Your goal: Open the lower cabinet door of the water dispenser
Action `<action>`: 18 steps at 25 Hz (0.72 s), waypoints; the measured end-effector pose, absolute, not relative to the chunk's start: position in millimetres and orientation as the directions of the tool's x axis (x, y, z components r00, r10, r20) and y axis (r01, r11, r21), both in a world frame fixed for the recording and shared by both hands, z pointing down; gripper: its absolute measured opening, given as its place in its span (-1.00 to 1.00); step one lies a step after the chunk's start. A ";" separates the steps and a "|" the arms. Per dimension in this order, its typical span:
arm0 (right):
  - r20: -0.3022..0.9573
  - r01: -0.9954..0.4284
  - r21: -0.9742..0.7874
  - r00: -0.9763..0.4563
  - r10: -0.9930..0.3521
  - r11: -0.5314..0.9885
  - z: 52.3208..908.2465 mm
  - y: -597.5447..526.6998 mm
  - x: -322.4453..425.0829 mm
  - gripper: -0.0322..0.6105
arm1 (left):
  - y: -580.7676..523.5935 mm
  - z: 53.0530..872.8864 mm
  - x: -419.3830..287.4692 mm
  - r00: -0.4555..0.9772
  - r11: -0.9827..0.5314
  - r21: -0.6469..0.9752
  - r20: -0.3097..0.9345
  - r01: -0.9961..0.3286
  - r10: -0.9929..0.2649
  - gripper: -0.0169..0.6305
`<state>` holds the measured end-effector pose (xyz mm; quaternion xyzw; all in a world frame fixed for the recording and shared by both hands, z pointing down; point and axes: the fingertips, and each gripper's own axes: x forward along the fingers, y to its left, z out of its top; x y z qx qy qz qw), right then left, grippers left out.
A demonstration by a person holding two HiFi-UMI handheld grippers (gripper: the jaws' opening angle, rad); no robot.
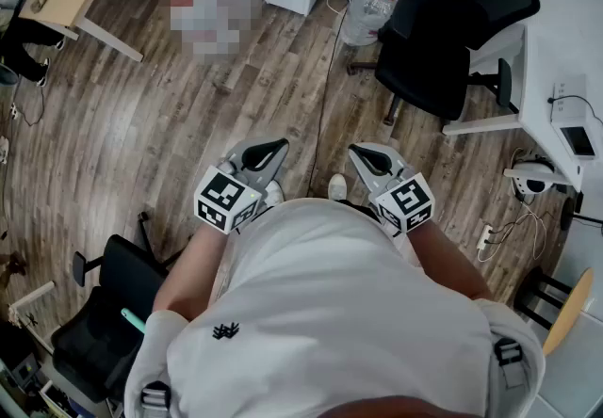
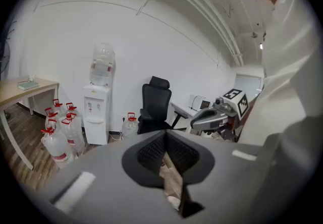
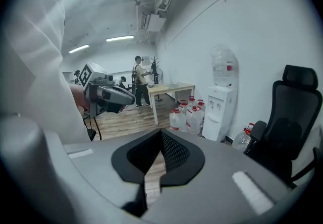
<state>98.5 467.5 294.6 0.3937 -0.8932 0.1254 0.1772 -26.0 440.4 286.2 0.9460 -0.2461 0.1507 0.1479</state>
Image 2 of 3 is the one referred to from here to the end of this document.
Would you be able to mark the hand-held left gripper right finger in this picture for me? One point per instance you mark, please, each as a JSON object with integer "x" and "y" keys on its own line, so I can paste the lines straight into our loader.
{"x": 194, "y": 165}

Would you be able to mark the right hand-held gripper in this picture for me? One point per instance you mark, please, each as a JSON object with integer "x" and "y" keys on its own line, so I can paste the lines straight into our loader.
{"x": 227, "y": 107}

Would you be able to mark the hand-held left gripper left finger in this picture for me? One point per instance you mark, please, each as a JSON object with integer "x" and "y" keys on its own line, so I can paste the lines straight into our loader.
{"x": 141, "y": 165}

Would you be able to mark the white water dispenser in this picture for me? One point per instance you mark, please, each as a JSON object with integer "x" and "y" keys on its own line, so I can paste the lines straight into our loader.
{"x": 95, "y": 129}

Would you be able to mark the person's right forearm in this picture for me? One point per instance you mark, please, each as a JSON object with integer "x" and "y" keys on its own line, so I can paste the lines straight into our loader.
{"x": 249, "y": 114}

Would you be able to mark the clear bottle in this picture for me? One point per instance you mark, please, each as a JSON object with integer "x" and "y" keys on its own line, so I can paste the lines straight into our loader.
{"x": 102, "y": 66}

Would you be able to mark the white box appliance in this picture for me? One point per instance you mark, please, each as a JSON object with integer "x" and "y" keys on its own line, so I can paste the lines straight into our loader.
{"x": 193, "y": 100}

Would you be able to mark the white desk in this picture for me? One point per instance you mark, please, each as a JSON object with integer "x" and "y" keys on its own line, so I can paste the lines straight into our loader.
{"x": 183, "y": 110}

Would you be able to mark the black mesh office chair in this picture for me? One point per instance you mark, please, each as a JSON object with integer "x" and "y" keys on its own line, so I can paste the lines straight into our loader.
{"x": 155, "y": 102}

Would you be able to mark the frosted glass door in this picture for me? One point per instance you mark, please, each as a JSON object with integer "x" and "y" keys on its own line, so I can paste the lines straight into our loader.
{"x": 248, "y": 84}

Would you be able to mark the person's white shirt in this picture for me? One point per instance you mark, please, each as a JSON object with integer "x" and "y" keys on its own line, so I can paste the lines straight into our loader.
{"x": 285, "y": 66}

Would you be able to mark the white ceiling pipe run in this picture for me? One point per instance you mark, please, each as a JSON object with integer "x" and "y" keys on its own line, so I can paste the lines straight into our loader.
{"x": 202, "y": 8}

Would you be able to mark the green book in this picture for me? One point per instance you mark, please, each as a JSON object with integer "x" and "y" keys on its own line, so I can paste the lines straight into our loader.
{"x": 27, "y": 85}

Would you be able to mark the small white ornament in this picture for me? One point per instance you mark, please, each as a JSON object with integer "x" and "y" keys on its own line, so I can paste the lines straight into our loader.
{"x": 31, "y": 78}

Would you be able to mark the wooden table white legs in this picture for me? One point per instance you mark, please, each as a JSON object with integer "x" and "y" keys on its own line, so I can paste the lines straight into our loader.
{"x": 15, "y": 91}

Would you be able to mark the black coat rack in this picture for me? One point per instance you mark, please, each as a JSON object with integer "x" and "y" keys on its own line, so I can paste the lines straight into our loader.
{"x": 8, "y": 31}

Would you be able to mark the thin white wall conduit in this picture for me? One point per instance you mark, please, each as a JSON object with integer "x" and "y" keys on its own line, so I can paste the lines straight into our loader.
{"x": 126, "y": 7}

